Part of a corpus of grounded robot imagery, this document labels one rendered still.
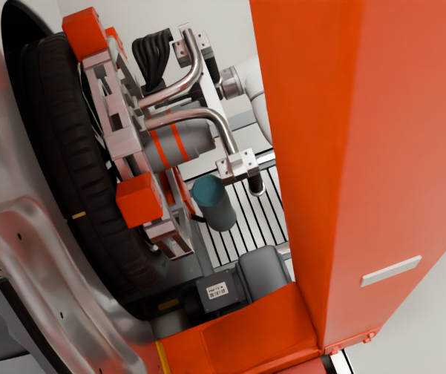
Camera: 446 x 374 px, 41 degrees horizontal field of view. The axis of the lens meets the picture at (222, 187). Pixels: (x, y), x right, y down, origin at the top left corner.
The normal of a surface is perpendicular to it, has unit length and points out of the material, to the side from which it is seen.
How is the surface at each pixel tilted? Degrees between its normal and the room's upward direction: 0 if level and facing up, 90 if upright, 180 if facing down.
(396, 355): 0
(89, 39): 55
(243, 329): 36
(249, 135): 0
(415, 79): 90
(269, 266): 0
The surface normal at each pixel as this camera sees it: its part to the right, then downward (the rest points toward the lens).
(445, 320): -0.15, -0.34
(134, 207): 0.12, 0.38
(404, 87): 0.32, 0.88
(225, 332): -0.67, -0.07
